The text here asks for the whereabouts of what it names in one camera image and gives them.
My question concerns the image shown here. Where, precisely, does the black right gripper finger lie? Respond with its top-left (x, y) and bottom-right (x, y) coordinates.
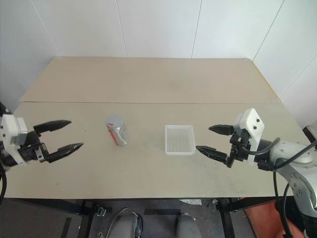
top-left (208, 124), bottom-right (235, 136)
top-left (195, 145), bottom-right (228, 166)

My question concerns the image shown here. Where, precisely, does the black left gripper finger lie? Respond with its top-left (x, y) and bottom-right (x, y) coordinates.
top-left (33, 119), bottom-right (73, 137)
top-left (46, 142), bottom-right (85, 164)

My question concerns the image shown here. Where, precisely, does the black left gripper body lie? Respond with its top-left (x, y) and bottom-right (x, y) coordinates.
top-left (19, 130), bottom-right (50, 164)

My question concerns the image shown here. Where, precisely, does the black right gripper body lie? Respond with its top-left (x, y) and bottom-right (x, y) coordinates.
top-left (226, 128), bottom-right (254, 169)

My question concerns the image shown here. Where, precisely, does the clear plastic tray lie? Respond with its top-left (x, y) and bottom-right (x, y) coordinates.
top-left (164, 124), bottom-right (197, 156)

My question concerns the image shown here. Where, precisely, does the white crumpled paper scrap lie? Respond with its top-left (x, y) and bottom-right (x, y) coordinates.
top-left (179, 198), bottom-right (203, 206)

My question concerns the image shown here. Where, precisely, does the orange floor board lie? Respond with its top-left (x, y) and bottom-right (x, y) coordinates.
top-left (243, 198), bottom-right (305, 238)

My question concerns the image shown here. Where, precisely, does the grey rounded shape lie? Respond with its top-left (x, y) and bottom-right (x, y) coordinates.
top-left (115, 207), bottom-right (145, 238)
top-left (175, 213), bottom-right (199, 238)

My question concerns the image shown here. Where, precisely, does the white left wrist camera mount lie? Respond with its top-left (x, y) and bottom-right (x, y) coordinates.
top-left (0, 114), bottom-right (28, 166)

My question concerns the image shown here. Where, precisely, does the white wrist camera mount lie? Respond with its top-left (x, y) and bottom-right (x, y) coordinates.
top-left (233, 108), bottom-right (265, 166)
top-left (0, 114), bottom-right (28, 166)

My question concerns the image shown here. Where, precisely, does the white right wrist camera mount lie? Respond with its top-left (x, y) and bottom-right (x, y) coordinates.
top-left (233, 108), bottom-right (265, 166)

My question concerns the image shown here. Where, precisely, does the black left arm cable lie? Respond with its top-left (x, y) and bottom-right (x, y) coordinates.
top-left (0, 166), bottom-right (7, 199)

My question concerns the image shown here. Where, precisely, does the black metal table frame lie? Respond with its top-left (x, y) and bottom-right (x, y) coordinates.
top-left (0, 197), bottom-right (297, 238)

